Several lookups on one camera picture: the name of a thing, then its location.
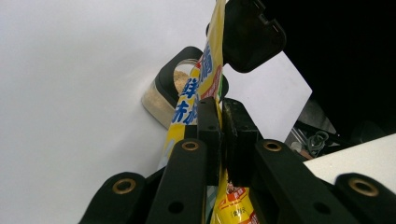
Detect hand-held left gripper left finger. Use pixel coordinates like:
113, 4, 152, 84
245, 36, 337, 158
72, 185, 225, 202
197, 96, 223, 187

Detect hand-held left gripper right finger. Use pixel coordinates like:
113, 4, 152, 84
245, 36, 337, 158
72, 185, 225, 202
221, 97, 263, 189

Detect yellow pouch with green cap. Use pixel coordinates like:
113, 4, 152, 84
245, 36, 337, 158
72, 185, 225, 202
157, 0, 261, 224

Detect grey coiled cable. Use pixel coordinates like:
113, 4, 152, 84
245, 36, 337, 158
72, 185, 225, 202
305, 130, 331, 158

